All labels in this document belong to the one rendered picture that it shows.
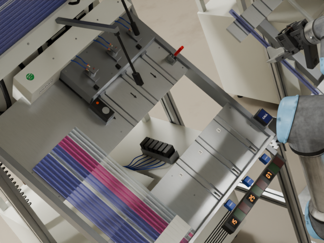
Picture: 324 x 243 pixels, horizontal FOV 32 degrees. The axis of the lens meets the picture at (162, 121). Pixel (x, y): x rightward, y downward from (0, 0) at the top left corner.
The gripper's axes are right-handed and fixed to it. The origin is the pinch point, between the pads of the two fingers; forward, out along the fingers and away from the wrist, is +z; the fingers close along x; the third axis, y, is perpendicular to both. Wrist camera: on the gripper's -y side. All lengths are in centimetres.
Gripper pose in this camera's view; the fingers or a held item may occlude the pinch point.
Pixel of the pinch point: (277, 54)
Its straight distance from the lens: 204.7
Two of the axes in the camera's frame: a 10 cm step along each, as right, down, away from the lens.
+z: -4.3, 1.5, 8.9
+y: -6.3, -7.6, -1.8
